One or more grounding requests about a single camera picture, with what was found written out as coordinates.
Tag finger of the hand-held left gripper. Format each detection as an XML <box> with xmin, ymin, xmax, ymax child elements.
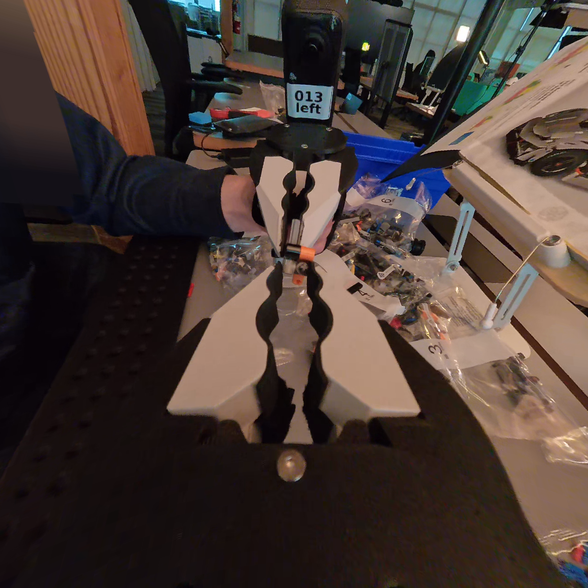
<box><xmin>255</xmin><ymin>156</ymin><xmax>297</xmax><ymax>259</ymax></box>
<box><xmin>299</xmin><ymin>157</ymin><xmax>347</xmax><ymax>253</ymax></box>

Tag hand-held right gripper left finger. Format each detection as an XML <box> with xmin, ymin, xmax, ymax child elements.
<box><xmin>166</xmin><ymin>263</ymin><xmax>283</xmax><ymax>422</ymax></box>

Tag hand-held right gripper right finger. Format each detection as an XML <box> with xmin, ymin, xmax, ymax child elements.
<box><xmin>305</xmin><ymin>266</ymin><xmax>421</xmax><ymax>420</ymax></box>

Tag black gear rack assembly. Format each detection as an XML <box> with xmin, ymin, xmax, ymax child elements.
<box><xmin>275</xmin><ymin>220</ymin><xmax>319</xmax><ymax>289</ymax></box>

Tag person's left forearm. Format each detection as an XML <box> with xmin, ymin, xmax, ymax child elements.
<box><xmin>55</xmin><ymin>92</ymin><xmax>239</xmax><ymax>239</ymax></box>

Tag person's left hand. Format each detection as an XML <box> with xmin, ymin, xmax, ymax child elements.
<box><xmin>220</xmin><ymin>175</ymin><xmax>273</xmax><ymax>245</ymax></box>

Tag clear bag of dark parts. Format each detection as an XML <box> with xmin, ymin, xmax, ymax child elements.
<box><xmin>328</xmin><ymin>216</ymin><xmax>442</xmax><ymax>322</ymax></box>

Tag black pouch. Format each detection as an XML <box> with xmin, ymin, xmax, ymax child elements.
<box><xmin>213</xmin><ymin>115</ymin><xmax>282</xmax><ymax>137</ymax></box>

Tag blue plastic bin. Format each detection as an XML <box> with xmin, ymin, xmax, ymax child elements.
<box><xmin>342</xmin><ymin>131</ymin><xmax>453</xmax><ymax>205</ymax></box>

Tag clear bag of mixed parts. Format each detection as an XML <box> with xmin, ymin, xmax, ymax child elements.
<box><xmin>208</xmin><ymin>235</ymin><xmax>278</xmax><ymax>295</ymax></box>

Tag red flat pouch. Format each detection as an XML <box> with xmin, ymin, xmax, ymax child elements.
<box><xmin>209</xmin><ymin>107</ymin><xmax>275</xmax><ymax>121</ymax></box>

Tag black perforated board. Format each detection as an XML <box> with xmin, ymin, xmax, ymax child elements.
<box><xmin>0</xmin><ymin>234</ymin><xmax>214</xmax><ymax>511</ymax></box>

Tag white slotted stand leg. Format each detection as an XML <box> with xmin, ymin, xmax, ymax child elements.
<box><xmin>440</xmin><ymin>198</ymin><xmax>477</xmax><ymax>277</ymax></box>
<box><xmin>492</xmin><ymin>263</ymin><xmax>539</xmax><ymax>330</ymax></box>

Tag black office chair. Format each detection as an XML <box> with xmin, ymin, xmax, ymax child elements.
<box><xmin>128</xmin><ymin>0</ymin><xmax>244</xmax><ymax>159</ymax></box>

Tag black tripod pole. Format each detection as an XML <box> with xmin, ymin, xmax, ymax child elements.
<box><xmin>422</xmin><ymin>0</ymin><xmax>506</xmax><ymax>144</ymax></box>

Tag instruction booklet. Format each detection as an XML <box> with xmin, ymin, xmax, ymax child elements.
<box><xmin>420</xmin><ymin>34</ymin><xmax>588</xmax><ymax>260</ymax></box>

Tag wooden pillar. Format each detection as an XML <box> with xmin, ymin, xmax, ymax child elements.
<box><xmin>24</xmin><ymin>0</ymin><xmax>156</xmax><ymax>157</ymax></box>

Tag clear bag red blue parts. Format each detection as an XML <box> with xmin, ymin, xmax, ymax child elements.
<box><xmin>537</xmin><ymin>528</ymin><xmax>588</xmax><ymax>588</ymax></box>

